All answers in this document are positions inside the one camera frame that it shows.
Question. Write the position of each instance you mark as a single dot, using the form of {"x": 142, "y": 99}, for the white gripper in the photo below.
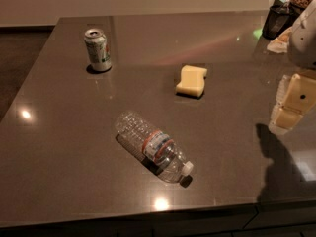
{"x": 304, "y": 41}

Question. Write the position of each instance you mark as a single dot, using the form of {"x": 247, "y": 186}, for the green white soda can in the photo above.
{"x": 98, "y": 50}

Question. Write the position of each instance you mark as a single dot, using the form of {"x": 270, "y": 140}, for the black mesh cup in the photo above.
{"x": 278, "y": 20}

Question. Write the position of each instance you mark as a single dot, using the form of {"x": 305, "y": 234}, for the yellow sponge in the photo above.
{"x": 192, "y": 81}

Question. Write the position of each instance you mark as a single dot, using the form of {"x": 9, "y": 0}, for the clear plastic water bottle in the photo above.
{"x": 152, "y": 147}

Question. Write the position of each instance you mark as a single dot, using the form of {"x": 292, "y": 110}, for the white paper napkin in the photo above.
{"x": 280, "y": 44}

